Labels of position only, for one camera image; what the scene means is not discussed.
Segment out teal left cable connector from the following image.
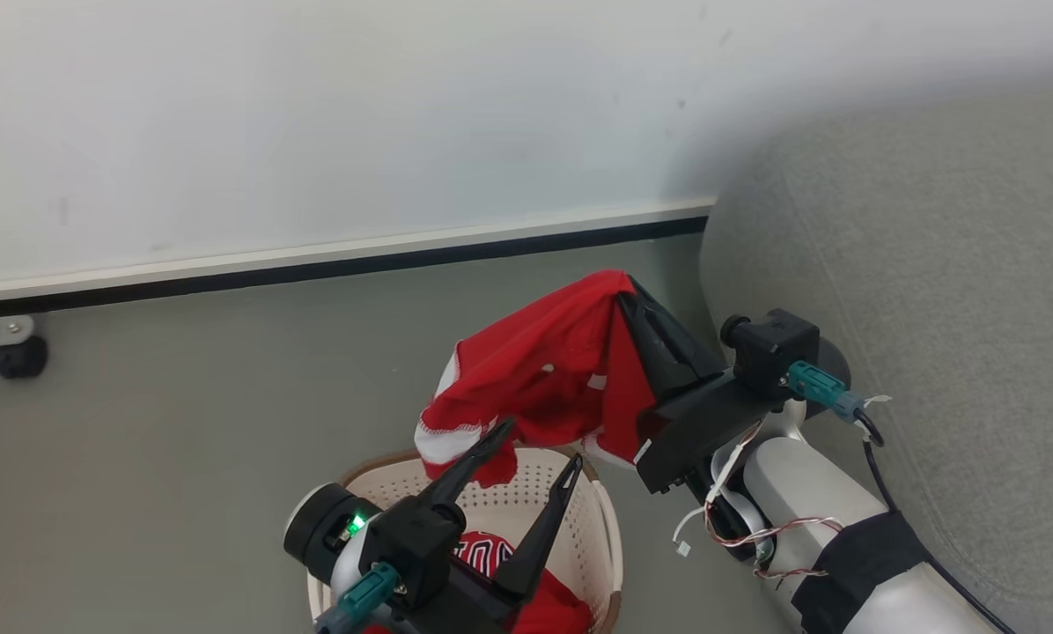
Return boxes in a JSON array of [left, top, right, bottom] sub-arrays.
[[313, 562, 402, 634]]

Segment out teal cable connector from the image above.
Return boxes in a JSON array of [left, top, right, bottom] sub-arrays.
[[786, 360, 867, 420], [313, 562, 402, 634]]

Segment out black caster wheel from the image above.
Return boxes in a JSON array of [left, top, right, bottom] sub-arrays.
[[0, 336, 50, 380]]

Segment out white black wall baseboard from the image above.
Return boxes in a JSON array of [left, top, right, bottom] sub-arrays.
[[0, 197, 718, 317]]

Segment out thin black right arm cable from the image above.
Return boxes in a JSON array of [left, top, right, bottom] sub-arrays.
[[850, 410, 1016, 634]]

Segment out cream perforated laundry basket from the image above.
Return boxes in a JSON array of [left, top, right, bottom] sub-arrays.
[[306, 446, 624, 634]]

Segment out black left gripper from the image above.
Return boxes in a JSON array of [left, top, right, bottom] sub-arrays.
[[393, 417, 585, 634]]

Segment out red jersey white trim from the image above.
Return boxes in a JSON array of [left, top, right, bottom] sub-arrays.
[[414, 269, 661, 488]]

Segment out red white twisted wires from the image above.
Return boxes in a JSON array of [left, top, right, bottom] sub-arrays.
[[703, 421, 846, 582]]

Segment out grey fabric sofa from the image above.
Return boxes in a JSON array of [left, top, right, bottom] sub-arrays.
[[698, 70, 1053, 634]]

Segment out teal right cable connector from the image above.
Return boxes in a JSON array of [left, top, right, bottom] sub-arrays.
[[786, 360, 867, 420]]

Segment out red jersey with lettering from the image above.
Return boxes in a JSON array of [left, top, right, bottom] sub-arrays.
[[364, 530, 594, 634]]

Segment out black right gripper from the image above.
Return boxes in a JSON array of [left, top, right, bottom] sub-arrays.
[[617, 276, 783, 495]]

